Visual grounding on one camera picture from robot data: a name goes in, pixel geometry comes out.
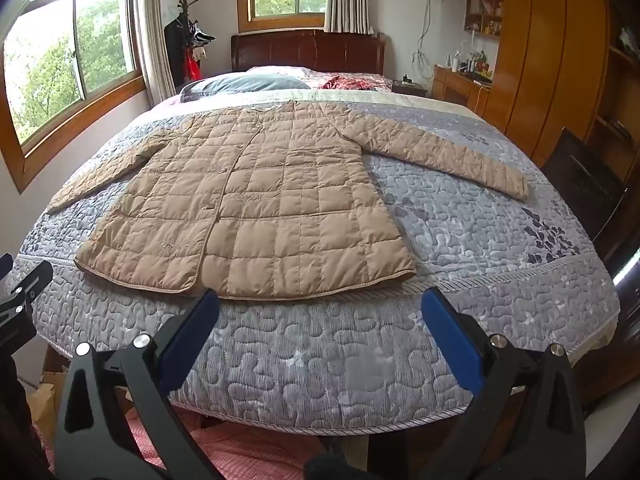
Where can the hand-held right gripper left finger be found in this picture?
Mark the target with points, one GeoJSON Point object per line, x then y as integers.
{"type": "Point", "coordinates": [192, 337]}

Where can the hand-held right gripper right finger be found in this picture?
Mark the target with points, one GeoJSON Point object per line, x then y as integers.
{"type": "Point", "coordinates": [450, 335]}

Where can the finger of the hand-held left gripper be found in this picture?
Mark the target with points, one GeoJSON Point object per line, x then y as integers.
{"type": "Point", "coordinates": [27, 285]}

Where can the tan quilted jacket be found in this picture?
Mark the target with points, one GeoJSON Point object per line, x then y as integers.
{"type": "Point", "coordinates": [280, 200]}

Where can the grey floral quilted bedspread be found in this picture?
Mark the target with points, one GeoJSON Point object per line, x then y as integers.
{"type": "Point", "coordinates": [450, 240]}

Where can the cardboard box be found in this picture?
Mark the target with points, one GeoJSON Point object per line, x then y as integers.
{"type": "Point", "coordinates": [45, 400]}

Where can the pink checkered clothing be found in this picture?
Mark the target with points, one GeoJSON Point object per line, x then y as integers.
{"type": "Point", "coordinates": [240, 450]}

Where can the black chair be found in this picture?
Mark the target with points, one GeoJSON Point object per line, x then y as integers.
{"type": "Point", "coordinates": [585, 185]}

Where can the large wooden framed window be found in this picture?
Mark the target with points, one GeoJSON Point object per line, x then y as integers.
{"type": "Point", "coordinates": [50, 60]}

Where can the wooden desk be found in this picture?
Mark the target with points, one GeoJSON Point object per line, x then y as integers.
{"type": "Point", "coordinates": [457, 90]}

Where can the dark wooden nightstand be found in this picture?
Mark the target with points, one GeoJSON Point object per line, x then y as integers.
{"type": "Point", "coordinates": [409, 89]}

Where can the grey pillow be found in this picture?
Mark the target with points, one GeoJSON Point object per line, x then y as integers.
{"type": "Point", "coordinates": [250, 83]}

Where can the pink floral bedding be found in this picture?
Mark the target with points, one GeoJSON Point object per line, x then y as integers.
{"type": "Point", "coordinates": [380, 80]}

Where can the red hanging bag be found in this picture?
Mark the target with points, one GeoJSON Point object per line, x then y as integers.
{"type": "Point", "coordinates": [192, 65]}

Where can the white bottle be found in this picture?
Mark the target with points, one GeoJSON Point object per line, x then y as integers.
{"type": "Point", "coordinates": [455, 62]}

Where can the red patterned cloth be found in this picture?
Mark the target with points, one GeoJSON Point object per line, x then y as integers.
{"type": "Point", "coordinates": [345, 83]}

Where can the white curtain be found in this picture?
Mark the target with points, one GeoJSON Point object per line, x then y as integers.
{"type": "Point", "coordinates": [155, 35]}

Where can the open wooden bookshelf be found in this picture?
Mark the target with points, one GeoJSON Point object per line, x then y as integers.
{"type": "Point", "coordinates": [620, 110]}

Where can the wooden wardrobe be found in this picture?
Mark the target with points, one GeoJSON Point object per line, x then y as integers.
{"type": "Point", "coordinates": [545, 50]}

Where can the black and white striped cap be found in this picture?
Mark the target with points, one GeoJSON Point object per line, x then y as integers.
{"type": "Point", "coordinates": [202, 36]}

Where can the wooden bed headboard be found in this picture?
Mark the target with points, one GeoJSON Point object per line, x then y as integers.
{"type": "Point", "coordinates": [300, 50]}

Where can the wooden coat rack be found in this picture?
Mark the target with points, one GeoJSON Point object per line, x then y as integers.
{"type": "Point", "coordinates": [186, 2]}

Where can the wooden wall shelf niche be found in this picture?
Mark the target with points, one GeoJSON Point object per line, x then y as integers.
{"type": "Point", "coordinates": [482, 15]}

